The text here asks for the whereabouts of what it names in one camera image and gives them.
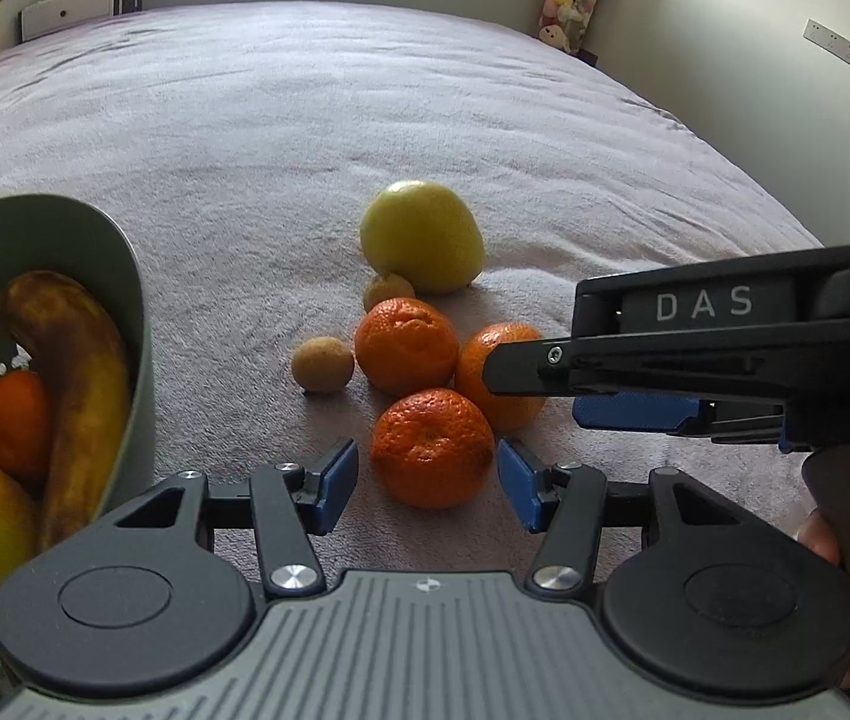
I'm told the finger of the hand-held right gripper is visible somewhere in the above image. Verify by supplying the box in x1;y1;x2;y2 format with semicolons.
573;392;786;441
483;337;786;397

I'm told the white bedside box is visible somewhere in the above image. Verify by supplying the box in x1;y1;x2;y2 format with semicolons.
20;0;118;38

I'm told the overripe brown banana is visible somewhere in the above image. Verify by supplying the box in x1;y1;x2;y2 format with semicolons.
0;270;133;552

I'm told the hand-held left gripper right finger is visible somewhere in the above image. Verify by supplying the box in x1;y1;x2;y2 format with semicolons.
497;439;763;599

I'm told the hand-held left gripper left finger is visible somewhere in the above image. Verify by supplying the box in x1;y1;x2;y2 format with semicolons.
95;439;360;601

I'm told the orange mandarin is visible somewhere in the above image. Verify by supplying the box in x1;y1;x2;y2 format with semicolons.
455;322;549;434
371;388;497;509
0;369;51;477
354;298;461;397

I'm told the large yellow apple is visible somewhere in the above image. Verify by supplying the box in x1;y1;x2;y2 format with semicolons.
359;180;486;295

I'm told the small brown longan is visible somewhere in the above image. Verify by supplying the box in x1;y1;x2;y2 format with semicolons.
362;272;417;314
291;336;356;395

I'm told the green colander bowl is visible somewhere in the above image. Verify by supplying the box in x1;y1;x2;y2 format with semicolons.
0;193;156;691

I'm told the purple bed blanket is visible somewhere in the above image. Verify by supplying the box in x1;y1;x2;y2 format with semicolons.
0;0;846;586

